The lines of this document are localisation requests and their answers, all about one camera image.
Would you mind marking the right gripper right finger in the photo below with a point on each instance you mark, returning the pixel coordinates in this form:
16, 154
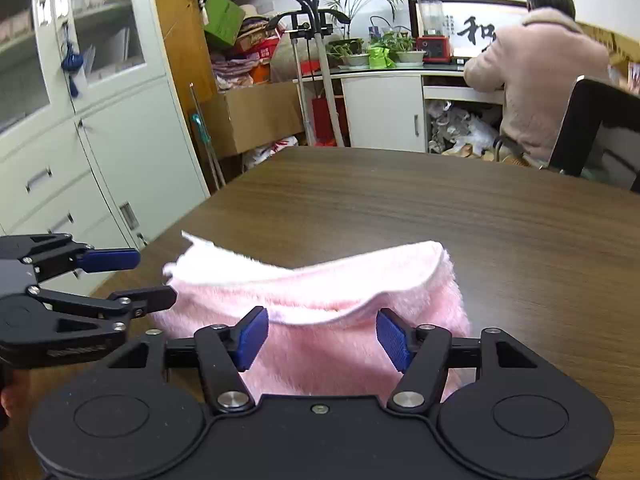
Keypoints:
420, 354

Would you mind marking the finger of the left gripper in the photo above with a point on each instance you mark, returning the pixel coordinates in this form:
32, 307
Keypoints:
108, 260
138, 303

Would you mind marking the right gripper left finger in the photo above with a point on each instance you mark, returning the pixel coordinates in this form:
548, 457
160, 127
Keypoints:
223, 353

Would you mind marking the pink fluffy towel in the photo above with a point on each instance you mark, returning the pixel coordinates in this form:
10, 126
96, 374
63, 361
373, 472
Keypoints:
322, 338

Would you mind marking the white metal filing cabinet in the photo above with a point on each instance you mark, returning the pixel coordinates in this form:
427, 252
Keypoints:
93, 139

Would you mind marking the white pink printed bag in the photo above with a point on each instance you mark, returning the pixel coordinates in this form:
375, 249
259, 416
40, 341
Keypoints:
257, 156

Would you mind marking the large cardboard box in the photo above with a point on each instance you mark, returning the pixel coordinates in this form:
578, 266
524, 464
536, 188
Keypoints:
245, 118

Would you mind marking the white desk cabinet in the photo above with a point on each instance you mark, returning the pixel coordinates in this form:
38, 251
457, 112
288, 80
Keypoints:
386, 109

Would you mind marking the green paper bag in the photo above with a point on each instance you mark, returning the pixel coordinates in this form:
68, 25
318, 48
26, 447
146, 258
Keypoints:
225, 19

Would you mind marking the black office chair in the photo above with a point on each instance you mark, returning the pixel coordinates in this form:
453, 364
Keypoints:
599, 136

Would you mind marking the red blender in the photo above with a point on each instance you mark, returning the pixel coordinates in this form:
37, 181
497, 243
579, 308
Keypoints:
432, 30

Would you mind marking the potted green plant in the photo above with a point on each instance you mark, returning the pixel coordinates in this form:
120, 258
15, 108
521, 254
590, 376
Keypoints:
367, 20

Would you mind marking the person in pink coat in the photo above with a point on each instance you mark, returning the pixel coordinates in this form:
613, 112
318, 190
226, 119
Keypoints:
537, 63

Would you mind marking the framed calligraphy on desk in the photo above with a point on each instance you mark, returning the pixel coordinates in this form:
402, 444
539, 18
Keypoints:
469, 28

